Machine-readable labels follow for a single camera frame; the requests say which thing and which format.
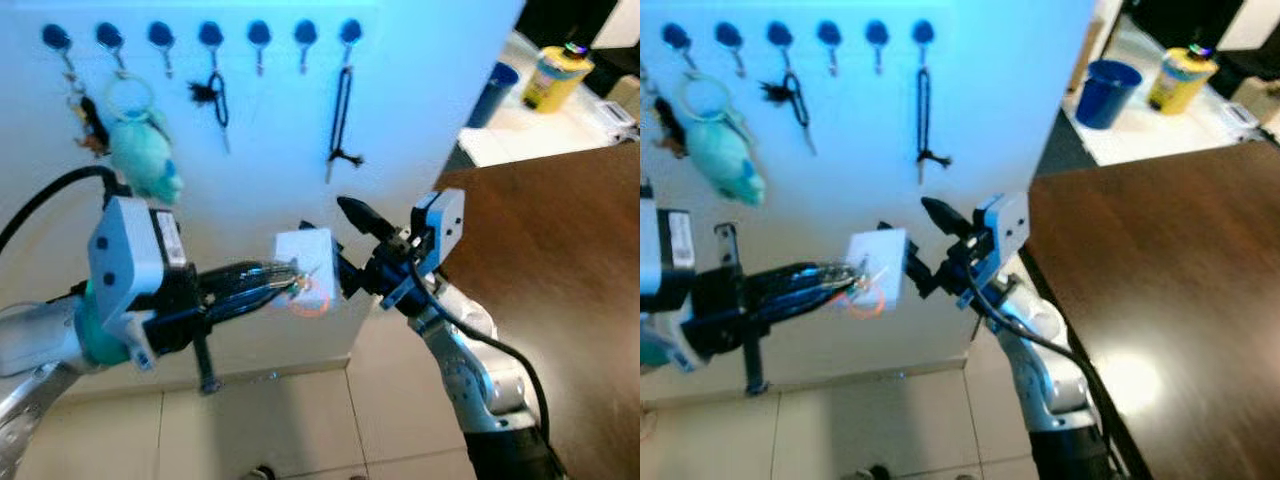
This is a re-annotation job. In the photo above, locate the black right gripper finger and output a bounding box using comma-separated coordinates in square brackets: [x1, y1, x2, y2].
[335, 195, 397, 244]
[919, 196, 977, 242]
[904, 245, 947, 300]
[334, 251, 377, 300]

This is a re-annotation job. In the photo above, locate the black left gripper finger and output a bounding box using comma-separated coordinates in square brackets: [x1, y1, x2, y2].
[203, 261, 302, 297]
[767, 261, 870, 297]
[204, 284, 302, 324]
[769, 285, 870, 324]

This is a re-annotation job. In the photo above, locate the white key tag orange ring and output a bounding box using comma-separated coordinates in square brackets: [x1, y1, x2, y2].
[273, 228, 343, 320]
[846, 228, 910, 320]

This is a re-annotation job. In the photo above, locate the dark brown wooden table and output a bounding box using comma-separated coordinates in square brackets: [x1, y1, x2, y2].
[1018, 140, 1280, 480]
[434, 140, 641, 480]

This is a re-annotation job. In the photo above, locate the dark blue cup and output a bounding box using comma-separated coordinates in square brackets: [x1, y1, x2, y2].
[1075, 60, 1144, 132]
[464, 62, 522, 130]

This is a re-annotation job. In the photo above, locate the key bunch with black fob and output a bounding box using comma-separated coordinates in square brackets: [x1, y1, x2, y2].
[64, 75, 112, 160]
[644, 75, 692, 160]

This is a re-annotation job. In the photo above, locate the white table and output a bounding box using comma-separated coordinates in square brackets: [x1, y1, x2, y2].
[1033, 14, 1280, 170]
[456, 28, 641, 170]

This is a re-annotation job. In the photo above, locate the small white device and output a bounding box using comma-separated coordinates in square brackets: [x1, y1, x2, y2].
[597, 97, 640, 130]
[1219, 99, 1264, 132]

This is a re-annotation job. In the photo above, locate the yellow can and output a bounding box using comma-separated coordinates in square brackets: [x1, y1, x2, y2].
[520, 42, 597, 114]
[1146, 43, 1220, 115]

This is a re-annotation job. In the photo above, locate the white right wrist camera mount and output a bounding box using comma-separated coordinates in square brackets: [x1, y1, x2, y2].
[975, 192, 1032, 277]
[410, 188, 468, 282]

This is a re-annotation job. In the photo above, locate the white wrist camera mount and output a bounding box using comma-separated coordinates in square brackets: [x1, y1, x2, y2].
[87, 195, 191, 372]
[640, 205, 697, 372]
[975, 192, 1032, 277]
[410, 188, 468, 282]

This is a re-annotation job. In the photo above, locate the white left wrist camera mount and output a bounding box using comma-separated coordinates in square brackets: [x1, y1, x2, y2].
[87, 195, 191, 372]
[640, 205, 697, 372]

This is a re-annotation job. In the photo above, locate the key on long black lanyard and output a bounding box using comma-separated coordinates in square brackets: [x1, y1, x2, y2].
[324, 64, 367, 187]
[914, 64, 952, 187]

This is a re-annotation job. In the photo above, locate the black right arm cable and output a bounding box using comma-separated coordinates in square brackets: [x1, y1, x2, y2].
[404, 262, 553, 443]
[964, 268, 1133, 480]

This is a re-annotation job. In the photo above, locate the light blue plush keychain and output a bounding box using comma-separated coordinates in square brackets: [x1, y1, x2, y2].
[680, 77, 770, 209]
[103, 75, 187, 207]

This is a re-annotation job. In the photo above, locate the blue round wall hook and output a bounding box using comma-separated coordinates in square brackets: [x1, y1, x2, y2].
[197, 21, 226, 77]
[338, 18, 364, 71]
[147, 21, 177, 79]
[817, 20, 843, 77]
[41, 24, 79, 81]
[910, 18, 936, 71]
[247, 20, 273, 77]
[293, 20, 319, 75]
[865, 19, 891, 75]
[716, 22, 746, 79]
[662, 23, 695, 79]
[767, 21, 796, 77]
[95, 22, 128, 77]

